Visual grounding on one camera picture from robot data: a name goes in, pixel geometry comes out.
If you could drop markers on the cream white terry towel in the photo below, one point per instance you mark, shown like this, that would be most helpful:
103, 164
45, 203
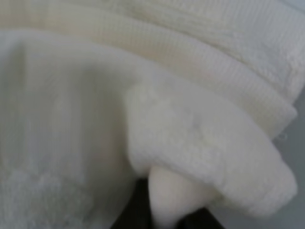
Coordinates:
189, 94

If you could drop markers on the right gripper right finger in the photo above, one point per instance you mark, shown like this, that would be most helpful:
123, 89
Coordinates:
200, 219

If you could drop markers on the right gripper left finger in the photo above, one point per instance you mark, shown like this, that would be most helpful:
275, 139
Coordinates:
137, 213

